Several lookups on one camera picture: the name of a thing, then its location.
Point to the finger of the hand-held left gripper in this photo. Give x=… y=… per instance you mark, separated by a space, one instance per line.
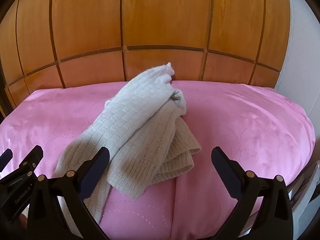
x=33 y=156
x=5 y=158

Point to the wooden panelled headboard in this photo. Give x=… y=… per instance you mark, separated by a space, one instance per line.
x=160 y=25

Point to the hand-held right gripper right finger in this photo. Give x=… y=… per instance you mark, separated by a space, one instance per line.
x=226 y=172

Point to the dark bed frame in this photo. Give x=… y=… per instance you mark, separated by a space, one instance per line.
x=306 y=180

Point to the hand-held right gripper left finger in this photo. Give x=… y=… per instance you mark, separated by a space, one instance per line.
x=96 y=172

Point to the pink bed sheet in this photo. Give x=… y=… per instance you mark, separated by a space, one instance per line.
x=237 y=120

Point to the white knit sweater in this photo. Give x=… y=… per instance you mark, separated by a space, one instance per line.
x=140 y=130

